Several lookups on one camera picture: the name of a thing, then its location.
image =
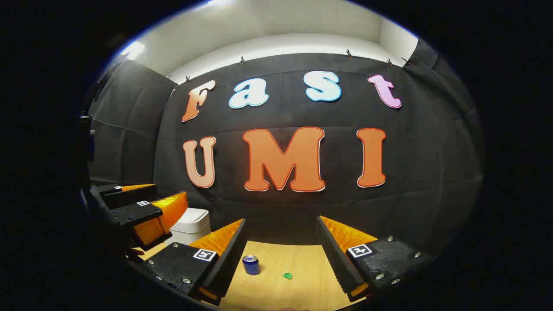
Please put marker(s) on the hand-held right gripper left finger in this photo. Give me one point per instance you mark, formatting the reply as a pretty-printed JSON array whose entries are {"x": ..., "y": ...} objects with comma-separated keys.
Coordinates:
[{"x": 224, "y": 263}]

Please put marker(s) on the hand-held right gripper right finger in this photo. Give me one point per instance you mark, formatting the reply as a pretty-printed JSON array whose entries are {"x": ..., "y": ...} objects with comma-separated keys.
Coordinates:
[{"x": 335, "y": 255}]

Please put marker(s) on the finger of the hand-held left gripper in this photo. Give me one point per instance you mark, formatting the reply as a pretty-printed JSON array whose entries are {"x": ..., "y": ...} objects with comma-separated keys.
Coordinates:
[
  {"x": 125, "y": 195},
  {"x": 136, "y": 213}
]

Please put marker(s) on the blue pop can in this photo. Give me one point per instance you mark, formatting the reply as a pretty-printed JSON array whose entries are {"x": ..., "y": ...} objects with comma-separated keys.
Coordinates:
[{"x": 251, "y": 265}]

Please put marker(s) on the white desktop garbage bin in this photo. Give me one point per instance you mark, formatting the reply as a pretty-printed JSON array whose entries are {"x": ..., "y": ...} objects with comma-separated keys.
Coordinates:
[{"x": 192, "y": 226}]

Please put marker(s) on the wooden desktop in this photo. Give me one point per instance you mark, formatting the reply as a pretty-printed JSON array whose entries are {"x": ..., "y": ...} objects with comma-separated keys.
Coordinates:
[{"x": 298, "y": 293}]

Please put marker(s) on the black backdrop cloth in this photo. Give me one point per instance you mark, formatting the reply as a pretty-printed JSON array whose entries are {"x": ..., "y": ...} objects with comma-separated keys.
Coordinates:
[{"x": 337, "y": 207}]

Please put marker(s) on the ceiling light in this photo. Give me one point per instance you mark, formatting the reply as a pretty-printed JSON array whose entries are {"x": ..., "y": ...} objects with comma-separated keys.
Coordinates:
[{"x": 132, "y": 50}]

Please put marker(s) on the row of backdrop clips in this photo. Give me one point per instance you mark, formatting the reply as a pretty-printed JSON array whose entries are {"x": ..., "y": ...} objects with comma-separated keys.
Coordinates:
[{"x": 349, "y": 53}]

